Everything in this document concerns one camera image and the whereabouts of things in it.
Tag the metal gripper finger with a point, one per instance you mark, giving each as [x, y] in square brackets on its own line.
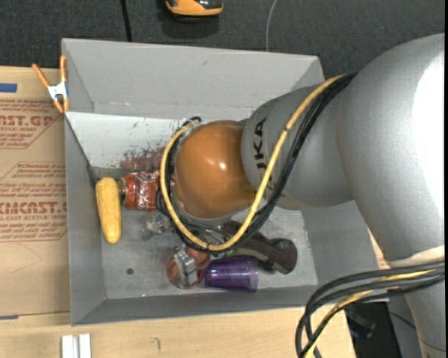
[191, 274]
[181, 262]

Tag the red-orange clear round thing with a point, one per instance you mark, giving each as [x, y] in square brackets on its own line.
[173, 272]

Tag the purple clear plastic cup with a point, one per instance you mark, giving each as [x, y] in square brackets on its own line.
[231, 274]

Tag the grey metal bin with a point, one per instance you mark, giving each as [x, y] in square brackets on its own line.
[142, 267]

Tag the clear glass thing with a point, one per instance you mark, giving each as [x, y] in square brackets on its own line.
[157, 223]

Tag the dark brown soft toy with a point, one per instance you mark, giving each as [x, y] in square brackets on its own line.
[280, 254]

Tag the crushed red drink can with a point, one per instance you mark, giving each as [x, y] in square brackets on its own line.
[140, 192]

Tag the yellow toy corn cob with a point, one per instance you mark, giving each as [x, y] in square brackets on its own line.
[109, 209]

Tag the brown cardboard board, red print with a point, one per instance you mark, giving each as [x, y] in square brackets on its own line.
[26, 259]

